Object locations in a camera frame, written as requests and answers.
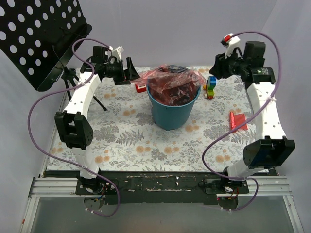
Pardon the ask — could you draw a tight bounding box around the red plastic trash bag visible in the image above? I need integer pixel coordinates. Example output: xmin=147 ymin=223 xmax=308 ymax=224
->
xmin=131 ymin=65 xmax=206 ymax=106

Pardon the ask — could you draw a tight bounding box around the teal plastic trash bin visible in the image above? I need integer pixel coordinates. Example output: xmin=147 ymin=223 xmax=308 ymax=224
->
xmin=146 ymin=87 xmax=201 ymax=131

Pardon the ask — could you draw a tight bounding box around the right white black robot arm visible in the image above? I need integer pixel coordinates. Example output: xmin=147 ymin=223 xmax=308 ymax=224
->
xmin=210 ymin=40 xmax=295 ymax=193

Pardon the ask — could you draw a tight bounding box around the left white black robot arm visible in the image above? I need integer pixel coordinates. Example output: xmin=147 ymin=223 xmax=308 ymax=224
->
xmin=54 ymin=46 xmax=139 ymax=194

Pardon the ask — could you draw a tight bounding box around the colourful toy block car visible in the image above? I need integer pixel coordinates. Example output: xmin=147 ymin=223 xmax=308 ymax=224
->
xmin=203 ymin=76 xmax=217 ymax=100

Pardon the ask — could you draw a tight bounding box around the red white window toy block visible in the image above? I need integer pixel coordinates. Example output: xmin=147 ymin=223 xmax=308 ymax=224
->
xmin=135 ymin=85 xmax=146 ymax=93

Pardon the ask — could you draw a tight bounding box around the small rolled red bag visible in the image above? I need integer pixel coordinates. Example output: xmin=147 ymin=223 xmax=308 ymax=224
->
xmin=229 ymin=112 xmax=246 ymax=130

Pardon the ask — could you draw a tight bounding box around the floral patterned table mat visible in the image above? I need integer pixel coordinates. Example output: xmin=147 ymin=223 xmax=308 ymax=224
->
xmin=46 ymin=67 xmax=270 ymax=173

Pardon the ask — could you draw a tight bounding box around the black perforated music stand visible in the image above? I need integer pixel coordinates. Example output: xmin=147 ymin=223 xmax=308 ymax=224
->
xmin=0 ymin=0 xmax=92 ymax=98

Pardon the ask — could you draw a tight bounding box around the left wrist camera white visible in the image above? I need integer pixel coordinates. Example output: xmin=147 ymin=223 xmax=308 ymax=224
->
xmin=108 ymin=46 xmax=124 ymax=63

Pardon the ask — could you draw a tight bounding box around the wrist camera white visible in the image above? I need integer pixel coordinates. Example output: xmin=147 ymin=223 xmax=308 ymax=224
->
xmin=108 ymin=46 xmax=124 ymax=63
xmin=221 ymin=34 xmax=241 ymax=59

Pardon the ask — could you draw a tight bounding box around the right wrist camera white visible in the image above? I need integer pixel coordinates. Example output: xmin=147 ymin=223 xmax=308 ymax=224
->
xmin=221 ymin=34 xmax=241 ymax=59

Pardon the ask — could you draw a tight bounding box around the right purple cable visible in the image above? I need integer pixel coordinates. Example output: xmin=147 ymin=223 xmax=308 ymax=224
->
xmin=201 ymin=31 xmax=283 ymax=212

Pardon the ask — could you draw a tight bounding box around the purple cable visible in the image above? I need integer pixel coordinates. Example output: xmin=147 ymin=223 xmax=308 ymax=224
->
xmin=201 ymin=31 xmax=283 ymax=212
xmin=28 ymin=38 xmax=121 ymax=218

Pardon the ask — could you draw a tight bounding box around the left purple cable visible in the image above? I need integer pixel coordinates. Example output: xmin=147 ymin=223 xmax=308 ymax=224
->
xmin=28 ymin=38 xmax=121 ymax=218

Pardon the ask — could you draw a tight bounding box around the aluminium frame rail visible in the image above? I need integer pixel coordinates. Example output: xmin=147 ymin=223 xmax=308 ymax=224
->
xmin=20 ymin=65 xmax=304 ymax=233

